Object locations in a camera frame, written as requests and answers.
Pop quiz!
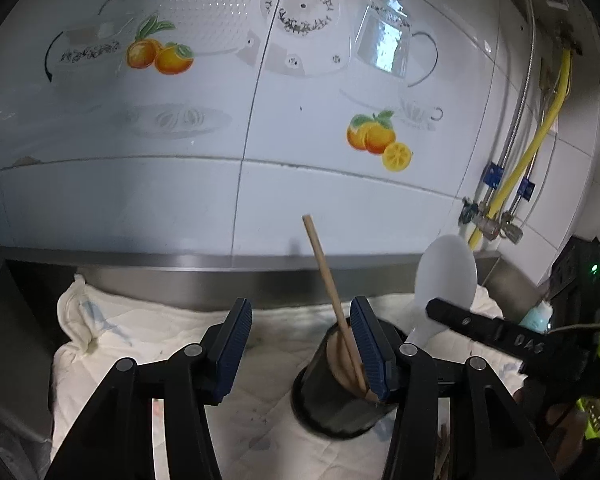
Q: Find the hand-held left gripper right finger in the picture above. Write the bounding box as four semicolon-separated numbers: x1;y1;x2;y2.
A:
349;296;561;480

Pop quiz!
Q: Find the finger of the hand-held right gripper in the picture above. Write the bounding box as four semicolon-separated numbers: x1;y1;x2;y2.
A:
425;297;553;363

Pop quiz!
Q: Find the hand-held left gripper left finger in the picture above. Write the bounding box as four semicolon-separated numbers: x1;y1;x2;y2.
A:
45;297;253;480

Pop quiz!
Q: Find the black utensil holder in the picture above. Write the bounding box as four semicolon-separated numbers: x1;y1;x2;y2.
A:
291;317;411;438

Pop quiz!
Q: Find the white rice paddle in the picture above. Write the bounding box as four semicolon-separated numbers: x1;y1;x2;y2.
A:
402;235;479;348

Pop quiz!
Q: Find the wooden chopstick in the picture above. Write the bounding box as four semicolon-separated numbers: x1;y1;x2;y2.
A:
302;215;376;402

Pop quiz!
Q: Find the light blue bottle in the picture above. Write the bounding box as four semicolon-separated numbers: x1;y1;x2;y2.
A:
520;300;554;334

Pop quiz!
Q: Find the green plastic basket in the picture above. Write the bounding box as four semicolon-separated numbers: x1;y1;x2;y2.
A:
576;280;600;452

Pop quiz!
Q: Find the white quilted mat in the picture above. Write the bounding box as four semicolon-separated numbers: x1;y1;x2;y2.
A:
52;275;528;480

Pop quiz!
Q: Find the metal gas valve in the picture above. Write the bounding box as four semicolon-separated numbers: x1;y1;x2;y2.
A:
500;212;524;246
460;197;503;241

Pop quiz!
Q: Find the yellow gas hose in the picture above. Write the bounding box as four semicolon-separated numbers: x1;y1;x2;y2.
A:
467;47;574;252

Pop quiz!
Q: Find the braided metal hose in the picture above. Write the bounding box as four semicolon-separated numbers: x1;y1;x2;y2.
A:
485;0;539;201

